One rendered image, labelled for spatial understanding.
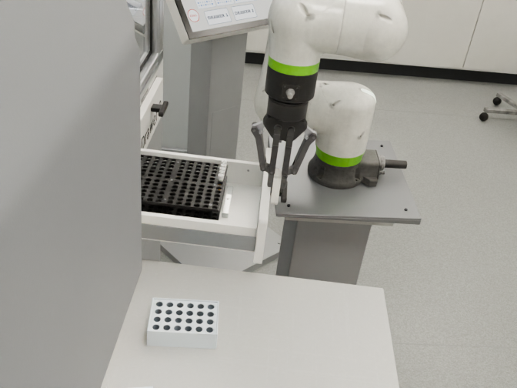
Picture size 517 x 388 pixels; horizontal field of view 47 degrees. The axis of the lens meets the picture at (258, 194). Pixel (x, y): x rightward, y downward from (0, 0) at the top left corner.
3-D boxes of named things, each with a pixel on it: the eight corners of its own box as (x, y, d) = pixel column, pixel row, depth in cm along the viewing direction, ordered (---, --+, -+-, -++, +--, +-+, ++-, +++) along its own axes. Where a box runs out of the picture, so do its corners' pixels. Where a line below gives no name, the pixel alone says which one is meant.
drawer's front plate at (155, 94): (162, 113, 169) (163, 77, 163) (138, 165, 145) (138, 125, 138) (156, 112, 169) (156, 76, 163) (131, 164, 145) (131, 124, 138)
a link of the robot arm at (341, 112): (305, 135, 160) (315, 71, 149) (364, 144, 159) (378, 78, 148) (301, 162, 150) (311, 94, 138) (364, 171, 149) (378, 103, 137)
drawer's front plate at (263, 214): (268, 186, 143) (274, 146, 136) (261, 265, 118) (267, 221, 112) (261, 185, 143) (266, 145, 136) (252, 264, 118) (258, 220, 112)
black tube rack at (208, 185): (226, 188, 137) (228, 165, 133) (216, 235, 122) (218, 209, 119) (130, 177, 137) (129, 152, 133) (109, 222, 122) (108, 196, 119)
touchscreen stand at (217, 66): (291, 250, 254) (331, 12, 197) (208, 293, 227) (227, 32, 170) (218, 195, 283) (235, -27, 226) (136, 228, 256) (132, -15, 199)
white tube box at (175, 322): (218, 315, 114) (218, 300, 112) (216, 349, 107) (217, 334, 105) (152, 312, 113) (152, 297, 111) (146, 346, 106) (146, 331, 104)
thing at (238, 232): (261, 184, 140) (264, 162, 137) (254, 253, 119) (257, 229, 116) (93, 164, 140) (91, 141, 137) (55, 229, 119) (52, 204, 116)
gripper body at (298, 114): (265, 100, 107) (259, 145, 112) (311, 106, 107) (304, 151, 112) (267, 84, 113) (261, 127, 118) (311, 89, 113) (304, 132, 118)
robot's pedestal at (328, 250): (332, 336, 215) (376, 155, 173) (345, 407, 190) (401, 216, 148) (249, 333, 212) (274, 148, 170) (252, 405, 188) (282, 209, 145)
